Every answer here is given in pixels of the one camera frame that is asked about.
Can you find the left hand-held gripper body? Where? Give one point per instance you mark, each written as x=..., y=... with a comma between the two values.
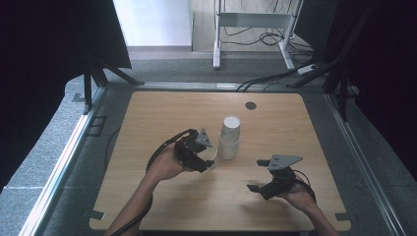
x=187, y=150

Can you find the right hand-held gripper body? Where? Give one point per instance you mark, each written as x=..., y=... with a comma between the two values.
x=280, y=182

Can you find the person's right hand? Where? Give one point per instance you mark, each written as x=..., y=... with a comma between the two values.
x=300, y=196

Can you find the person's left hand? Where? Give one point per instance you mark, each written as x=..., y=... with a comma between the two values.
x=164, y=165

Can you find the white power strip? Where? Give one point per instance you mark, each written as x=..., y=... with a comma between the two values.
x=307, y=69

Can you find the black metal stand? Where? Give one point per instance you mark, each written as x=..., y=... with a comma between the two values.
x=342, y=95
x=88, y=88

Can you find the black curtain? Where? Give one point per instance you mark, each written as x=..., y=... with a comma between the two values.
x=39, y=65
x=387, y=65

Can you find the aluminium rail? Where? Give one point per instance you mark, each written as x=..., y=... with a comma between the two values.
x=364, y=164
x=62, y=164
x=196, y=86

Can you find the white metal desk frame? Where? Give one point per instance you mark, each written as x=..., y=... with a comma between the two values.
x=252, y=19

